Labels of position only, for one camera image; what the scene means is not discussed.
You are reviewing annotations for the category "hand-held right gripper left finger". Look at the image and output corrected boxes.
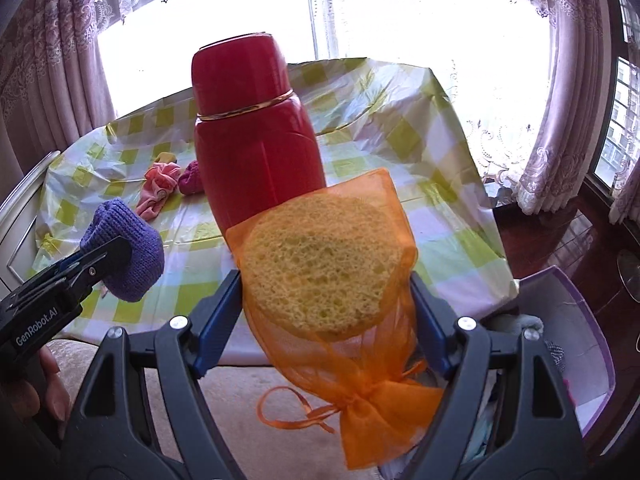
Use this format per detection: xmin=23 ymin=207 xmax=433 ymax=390
xmin=60 ymin=269 xmax=246 ymax=480

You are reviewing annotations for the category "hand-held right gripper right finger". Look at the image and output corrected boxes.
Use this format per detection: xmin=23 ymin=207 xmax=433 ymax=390
xmin=407 ymin=272 xmax=587 ymax=480

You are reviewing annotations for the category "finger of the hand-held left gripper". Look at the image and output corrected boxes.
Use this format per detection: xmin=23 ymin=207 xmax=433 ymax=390
xmin=64 ymin=236 xmax=134 ymax=307
xmin=36 ymin=241 xmax=109 ymax=279

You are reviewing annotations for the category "purple knit sock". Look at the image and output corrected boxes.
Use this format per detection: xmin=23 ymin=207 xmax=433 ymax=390
xmin=79 ymin=198 xmax=165 ymax=304

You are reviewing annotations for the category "orange organza drawstring bag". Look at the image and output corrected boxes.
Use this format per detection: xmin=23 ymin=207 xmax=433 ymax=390
xmin=225 ymin=167 xmax=446 ymax=471

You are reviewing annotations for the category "round yellow sponge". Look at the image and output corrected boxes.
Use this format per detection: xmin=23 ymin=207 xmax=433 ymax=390
xmin=247 ymin=192 xmax=409 ymax=344

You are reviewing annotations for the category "person's left hand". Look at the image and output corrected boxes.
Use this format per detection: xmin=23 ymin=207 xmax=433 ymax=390
xmin=0 ymin=346 xmax=72 ymax=442

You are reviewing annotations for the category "white cabinet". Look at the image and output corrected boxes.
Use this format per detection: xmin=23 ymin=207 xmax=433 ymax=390
xmin=0 ymin=150 xmax=62 ymax=292

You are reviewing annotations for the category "green white checked plastic tablecloth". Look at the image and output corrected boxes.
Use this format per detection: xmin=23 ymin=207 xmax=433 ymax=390
xmin=34 ymin=57 xmax=521 ymax=362

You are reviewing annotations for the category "pale blue terry towel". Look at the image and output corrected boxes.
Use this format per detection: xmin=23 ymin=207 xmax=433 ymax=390
xmin=492 ymin=311 xmax=546 ymax=343

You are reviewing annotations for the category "pink fabric scrunchie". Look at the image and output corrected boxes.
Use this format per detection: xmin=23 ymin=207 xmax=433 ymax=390
xmin=135 ymin=152 xmax=182 ymax=221

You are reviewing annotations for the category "small magenta terry towel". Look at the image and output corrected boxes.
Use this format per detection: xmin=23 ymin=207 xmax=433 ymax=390
xmin=178 ymin=158 xmax=204 ymax=196

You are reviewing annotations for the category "red thermos flask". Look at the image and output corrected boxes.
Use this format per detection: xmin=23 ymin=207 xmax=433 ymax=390
xmin=191 ymin=33 xmax=327 ymax=237

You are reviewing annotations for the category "mauve patterned curtain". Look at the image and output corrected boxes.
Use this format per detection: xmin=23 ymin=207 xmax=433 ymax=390
xmin=0 ymin=0 xmax=123 ymax=171
xmin=500 ymin=0 xmax=623 ymax=217

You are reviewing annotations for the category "dark framed window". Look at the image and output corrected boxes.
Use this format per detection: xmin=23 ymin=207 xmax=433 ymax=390
xmin=587 ymin=0 xmax=640 ymax=193

